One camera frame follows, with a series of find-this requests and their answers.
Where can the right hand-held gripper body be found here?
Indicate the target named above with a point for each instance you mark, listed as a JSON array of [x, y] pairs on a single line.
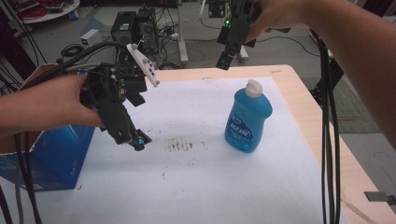
[[238, 25]]

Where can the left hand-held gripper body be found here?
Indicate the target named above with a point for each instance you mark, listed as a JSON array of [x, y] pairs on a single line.
[[113, 115]]

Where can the blue detergent bottle white cap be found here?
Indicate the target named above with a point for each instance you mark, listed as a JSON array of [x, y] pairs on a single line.
[[247, 121]]

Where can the blue cardboard box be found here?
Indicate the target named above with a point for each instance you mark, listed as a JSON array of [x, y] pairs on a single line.
[[59, 155]]

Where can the person's right hand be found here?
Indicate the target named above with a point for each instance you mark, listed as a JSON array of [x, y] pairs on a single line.
[[277, 14]]

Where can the person's left hand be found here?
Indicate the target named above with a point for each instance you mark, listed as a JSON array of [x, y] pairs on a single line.
[[70, 99]]

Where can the white stand leg with foot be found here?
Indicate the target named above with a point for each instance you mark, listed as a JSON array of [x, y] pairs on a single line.
[[243, 53]]

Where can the white desk leg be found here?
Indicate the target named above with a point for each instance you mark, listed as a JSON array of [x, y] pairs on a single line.
[[183, 34]]

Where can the white table mat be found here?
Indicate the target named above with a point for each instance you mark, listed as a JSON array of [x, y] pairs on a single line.
[[186, 186]]

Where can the small white box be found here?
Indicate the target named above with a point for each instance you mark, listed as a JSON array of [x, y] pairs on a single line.
[[90, 37]]

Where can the black computer tower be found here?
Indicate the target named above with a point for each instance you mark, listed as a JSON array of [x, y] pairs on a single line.
[[126, 26]]

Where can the round white table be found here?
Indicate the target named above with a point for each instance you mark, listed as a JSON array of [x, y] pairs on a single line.
[[56, 14]]

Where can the black aluminium post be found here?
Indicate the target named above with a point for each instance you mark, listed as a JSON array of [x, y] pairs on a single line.
[[334, 77]]

